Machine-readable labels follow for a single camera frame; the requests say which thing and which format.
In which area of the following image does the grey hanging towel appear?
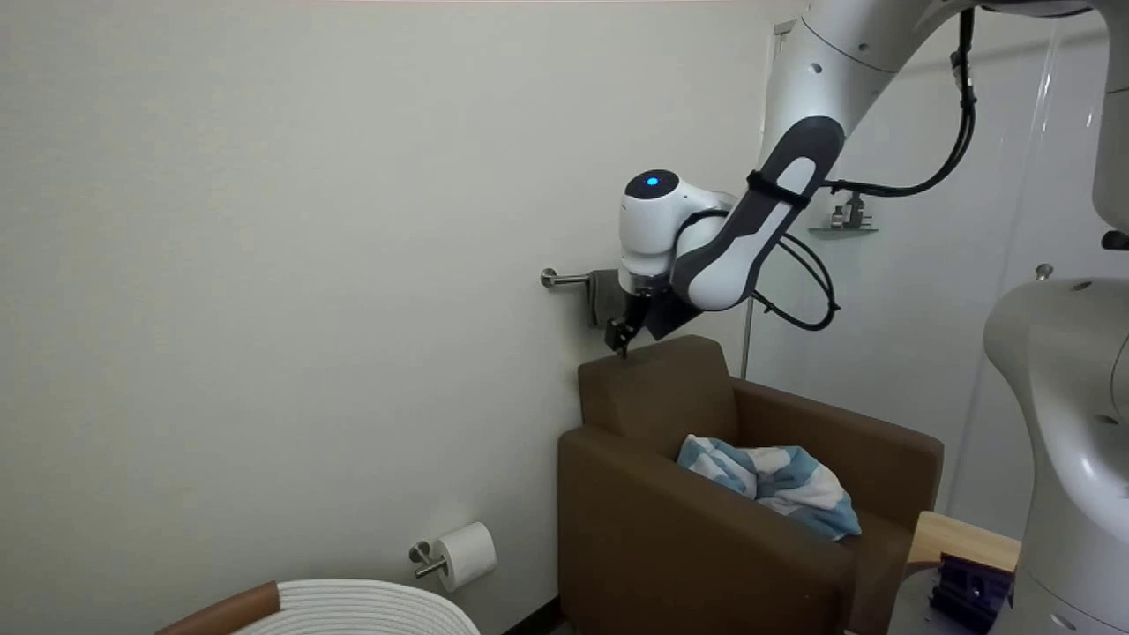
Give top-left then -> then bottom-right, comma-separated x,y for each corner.
581,265 -> 693,339

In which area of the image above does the glass shower enclosure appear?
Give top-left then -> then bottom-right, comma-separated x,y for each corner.
738,13 -> 1129,542

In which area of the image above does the glass shower shelf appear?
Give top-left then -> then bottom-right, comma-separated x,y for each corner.
804,219 -> 881,241

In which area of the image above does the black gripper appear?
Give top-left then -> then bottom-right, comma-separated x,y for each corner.
600,285 -> 699,365

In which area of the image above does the chrome toilet paper holder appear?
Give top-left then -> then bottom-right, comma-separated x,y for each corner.
405,536 -> 457,586

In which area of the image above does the brown armchair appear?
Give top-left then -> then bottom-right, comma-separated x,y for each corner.
553,331 -> 947,635

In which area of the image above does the blue white striped towel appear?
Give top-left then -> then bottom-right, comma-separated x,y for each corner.
676,431 -> 864,547

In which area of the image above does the purple bag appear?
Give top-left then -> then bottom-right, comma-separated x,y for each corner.
930,555 -> 1015,635

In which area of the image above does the chrome towel bar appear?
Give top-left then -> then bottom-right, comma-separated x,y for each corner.
538,265 -> 593,294

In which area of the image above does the light wooden side table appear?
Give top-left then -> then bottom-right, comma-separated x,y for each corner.
905,507 -> 1025,578

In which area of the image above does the white toilet paper roll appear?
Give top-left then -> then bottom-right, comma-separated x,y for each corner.
436,519 -> 500,593

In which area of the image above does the white rope laundry hamper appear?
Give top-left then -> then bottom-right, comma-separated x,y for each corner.
155,574 -> 485,635

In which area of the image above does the dark bottle on shelf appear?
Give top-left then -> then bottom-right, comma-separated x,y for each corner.
826,189 -> 871,234

